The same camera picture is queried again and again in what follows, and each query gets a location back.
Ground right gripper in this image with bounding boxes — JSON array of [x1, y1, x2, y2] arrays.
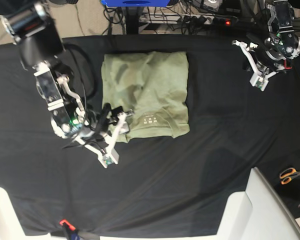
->
[[51, 104, 134, 168]]

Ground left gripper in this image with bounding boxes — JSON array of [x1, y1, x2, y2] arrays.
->
[[231, 33, 300, 92]]

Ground light green T-shirt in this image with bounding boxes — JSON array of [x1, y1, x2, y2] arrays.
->
[[101, 51, 190, 143]]

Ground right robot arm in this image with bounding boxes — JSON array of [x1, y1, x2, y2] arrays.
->
[[0, 0, 134, 168]]

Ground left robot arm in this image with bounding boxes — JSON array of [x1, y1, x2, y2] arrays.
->
[[231, 0, 300, 92]]

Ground black table cloth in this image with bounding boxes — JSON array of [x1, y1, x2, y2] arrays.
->
[[0, 34, 300, 238]]

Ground red blue clamp bottom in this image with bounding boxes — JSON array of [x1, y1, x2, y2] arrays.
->
[[51, 219, 101, 240]]

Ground power strip with red light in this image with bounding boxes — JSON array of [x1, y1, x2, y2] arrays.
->
[[139, 12, 239, 27]]

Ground white bin right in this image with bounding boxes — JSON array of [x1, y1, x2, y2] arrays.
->
[[216, 167, 300, 240]]

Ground blue plastic box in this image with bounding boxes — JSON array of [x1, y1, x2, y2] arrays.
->
[[100, 0, 170, 8]]

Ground orange handled scissors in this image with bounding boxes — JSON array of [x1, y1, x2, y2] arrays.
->
[[279, 167, 300, 185]]

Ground black metal stand post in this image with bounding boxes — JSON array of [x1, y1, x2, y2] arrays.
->
[[122, 6, 144, 35]]

